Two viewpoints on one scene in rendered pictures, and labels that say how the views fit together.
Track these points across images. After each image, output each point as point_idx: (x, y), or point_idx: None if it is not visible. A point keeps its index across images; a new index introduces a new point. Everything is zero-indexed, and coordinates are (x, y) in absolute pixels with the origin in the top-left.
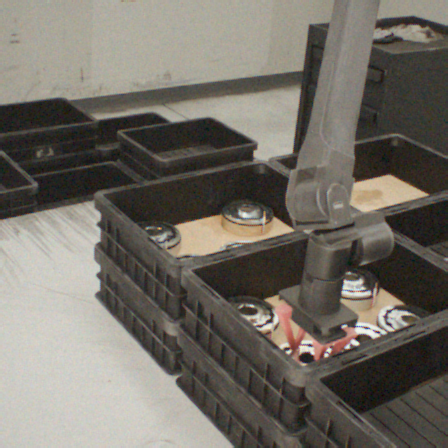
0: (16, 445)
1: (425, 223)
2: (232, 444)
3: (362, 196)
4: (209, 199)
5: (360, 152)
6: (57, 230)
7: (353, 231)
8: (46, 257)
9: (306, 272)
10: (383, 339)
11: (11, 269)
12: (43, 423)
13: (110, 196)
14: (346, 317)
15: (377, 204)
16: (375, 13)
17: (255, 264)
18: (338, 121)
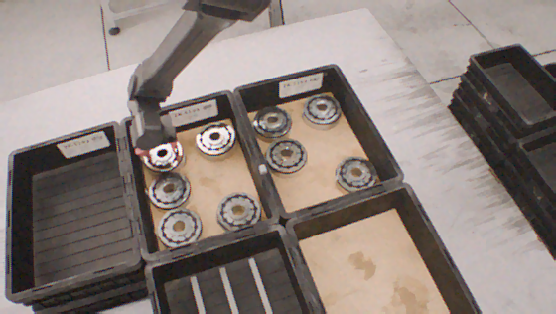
0: (214, 80)
1: (302, 300)
2: None
3: (412, 298)
4: (369, 147)
5: (459, 294)
6: (415, 106)
7: (138, 112)
8: (378, 98)
9: None
10: (127, 166)
11: (364, 82)
12: (225, 89)
13: (336, 73)
14: (134, 139)
15: (394, 307)
16: (186, 31)
17: (241, 136)
18: (152, 58)
